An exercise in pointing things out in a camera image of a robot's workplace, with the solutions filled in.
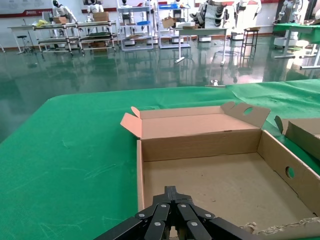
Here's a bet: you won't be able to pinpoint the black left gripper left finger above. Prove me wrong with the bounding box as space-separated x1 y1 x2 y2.
93 185 173 240

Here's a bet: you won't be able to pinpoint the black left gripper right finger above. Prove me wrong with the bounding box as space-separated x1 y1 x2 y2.
171 185 251 240

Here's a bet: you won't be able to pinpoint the cardboard box with round hole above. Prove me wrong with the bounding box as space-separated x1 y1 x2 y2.
120 101 320 240

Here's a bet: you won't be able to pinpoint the cardboard box with torn lid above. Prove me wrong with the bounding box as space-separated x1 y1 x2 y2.
274 115 320 163

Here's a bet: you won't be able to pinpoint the open tilted cardboard box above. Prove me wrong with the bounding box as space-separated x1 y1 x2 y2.
161 16 177 29

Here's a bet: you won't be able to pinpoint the large brown cardboard box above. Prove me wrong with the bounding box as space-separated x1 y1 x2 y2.
93 11 110 22

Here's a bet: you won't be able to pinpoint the green tablecloth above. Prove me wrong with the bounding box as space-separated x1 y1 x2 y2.
0 78 320 240

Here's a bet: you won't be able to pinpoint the white shelf unit blue bin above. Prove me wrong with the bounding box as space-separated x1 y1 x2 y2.
156 2 192 50

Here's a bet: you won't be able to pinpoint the black tall square stool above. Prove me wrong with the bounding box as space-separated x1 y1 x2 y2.
241 27 261 60

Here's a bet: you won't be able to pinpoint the white metal table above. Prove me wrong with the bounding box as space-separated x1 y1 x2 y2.
171 26 230 66

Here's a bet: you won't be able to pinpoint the metal rack table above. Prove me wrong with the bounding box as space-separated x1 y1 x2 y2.
33 22 82 55
76 21 119 53

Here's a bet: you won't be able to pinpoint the white robot wheeled base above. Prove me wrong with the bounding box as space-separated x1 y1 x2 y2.
273 0 310 50

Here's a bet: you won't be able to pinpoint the white robot black feet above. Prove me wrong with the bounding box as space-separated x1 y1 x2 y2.
189 0 238 43

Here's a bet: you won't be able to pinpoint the white robot on stand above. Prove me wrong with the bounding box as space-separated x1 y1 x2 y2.
231 0 263 41

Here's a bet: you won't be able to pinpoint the green covered table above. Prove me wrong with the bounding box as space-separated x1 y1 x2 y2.
272 22 320 60

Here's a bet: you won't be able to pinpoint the white humanoid robot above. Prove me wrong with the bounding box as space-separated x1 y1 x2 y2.
51 0 78 25
86 0 105 22

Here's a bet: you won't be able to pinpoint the black round stool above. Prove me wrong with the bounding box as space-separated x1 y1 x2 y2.
16 35 34 55

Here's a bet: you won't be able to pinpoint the grey table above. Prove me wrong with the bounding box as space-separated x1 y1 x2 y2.
7 24 37 55

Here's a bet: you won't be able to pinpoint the white metal table frame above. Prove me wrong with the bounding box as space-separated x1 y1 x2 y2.
299 43 320 70

